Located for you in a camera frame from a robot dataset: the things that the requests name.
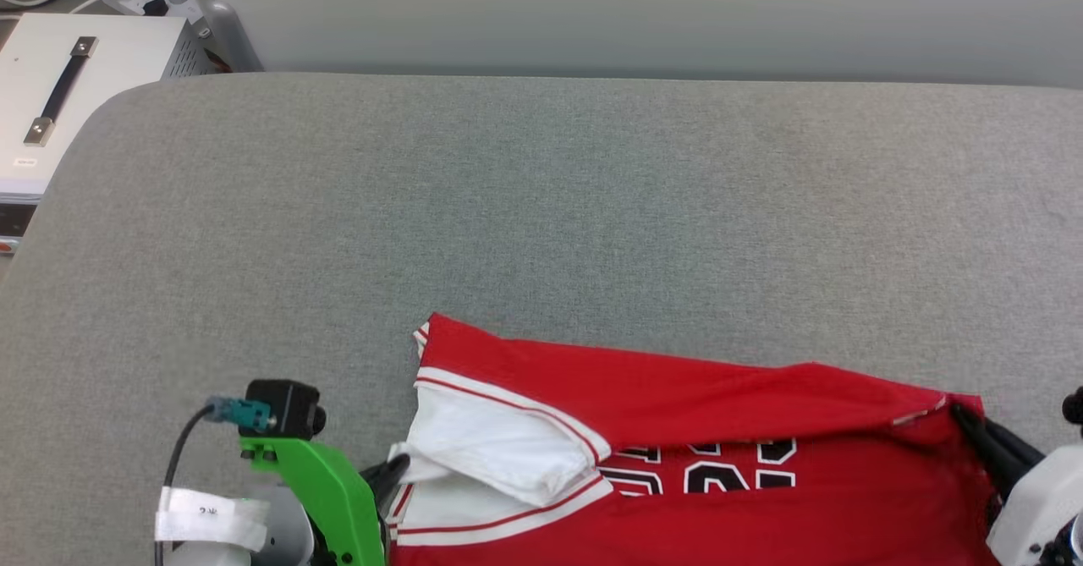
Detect black case handle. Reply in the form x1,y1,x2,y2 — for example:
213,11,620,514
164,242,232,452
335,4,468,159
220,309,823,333
23,36,99,146

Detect grey metal partition post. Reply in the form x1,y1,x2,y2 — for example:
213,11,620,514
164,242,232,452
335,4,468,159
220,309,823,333
173,0,264,74

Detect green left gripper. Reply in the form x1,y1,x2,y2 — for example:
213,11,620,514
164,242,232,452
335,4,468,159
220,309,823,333
239,434,412,566

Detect red white basketball jersey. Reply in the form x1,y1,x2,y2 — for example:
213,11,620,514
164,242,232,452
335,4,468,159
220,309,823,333
385,312,1004,566

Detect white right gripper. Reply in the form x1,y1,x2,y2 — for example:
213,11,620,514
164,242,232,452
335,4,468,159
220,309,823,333
949,403,1083,566

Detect white label tape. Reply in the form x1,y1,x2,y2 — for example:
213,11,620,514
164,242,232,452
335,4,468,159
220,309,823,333
154,486,271,552

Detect white equipment case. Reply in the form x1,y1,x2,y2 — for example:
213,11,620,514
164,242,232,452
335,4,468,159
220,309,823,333
0,12,220,208

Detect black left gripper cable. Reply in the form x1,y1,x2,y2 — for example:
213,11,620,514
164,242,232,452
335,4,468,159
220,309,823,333
161,394,277,550

